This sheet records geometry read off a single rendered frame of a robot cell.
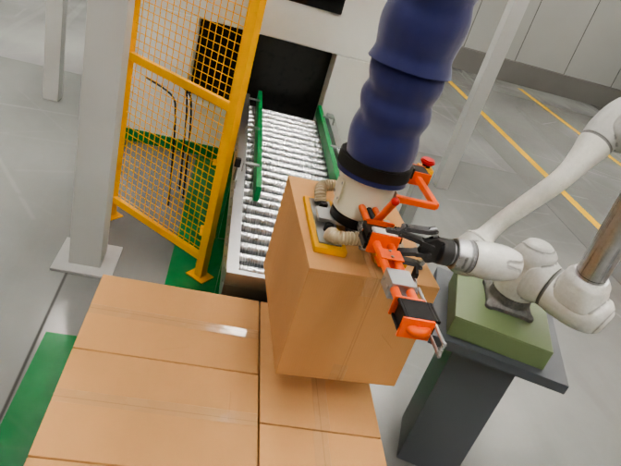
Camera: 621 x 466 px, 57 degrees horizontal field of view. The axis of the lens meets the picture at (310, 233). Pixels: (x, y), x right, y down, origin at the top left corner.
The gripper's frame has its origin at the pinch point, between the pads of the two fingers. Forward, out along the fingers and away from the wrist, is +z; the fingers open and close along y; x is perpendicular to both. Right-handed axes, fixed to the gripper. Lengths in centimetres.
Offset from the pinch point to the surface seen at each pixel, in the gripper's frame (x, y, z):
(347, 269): 2.6, 13.1, 5.2
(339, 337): 0.2, 36.0, 1.1
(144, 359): 10, 65, 57
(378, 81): 20.6, -35.4, 9.3
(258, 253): 87, 67, 20
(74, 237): 124, 102, 107
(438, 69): 17.2, -43.1, -4.1
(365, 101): 22.9, -28.9, 10.5
